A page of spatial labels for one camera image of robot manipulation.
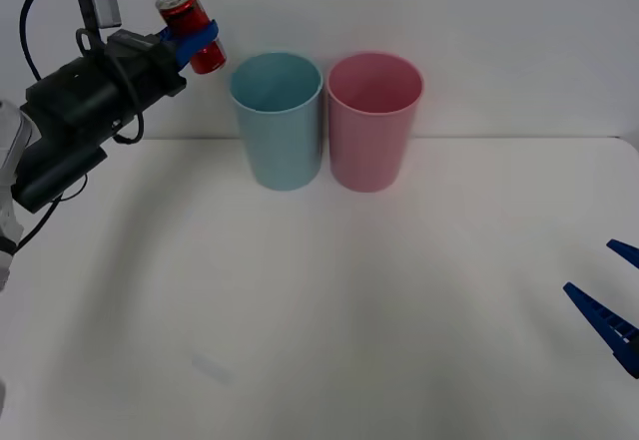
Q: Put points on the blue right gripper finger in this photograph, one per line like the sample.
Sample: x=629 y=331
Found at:
x=626 y=251
x=606 y=322

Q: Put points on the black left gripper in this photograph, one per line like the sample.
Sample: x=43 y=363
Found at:
x=150 y=68

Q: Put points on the red drink can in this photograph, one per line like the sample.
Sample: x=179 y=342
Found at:
x=182 y=15

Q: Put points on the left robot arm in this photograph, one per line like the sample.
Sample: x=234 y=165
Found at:
x=70 y=101

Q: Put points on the pale blue plastic bin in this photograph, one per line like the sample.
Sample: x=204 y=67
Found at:
x=279 y=150

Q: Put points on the pink plastic bin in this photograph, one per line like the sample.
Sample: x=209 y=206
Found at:
x=367 y=155

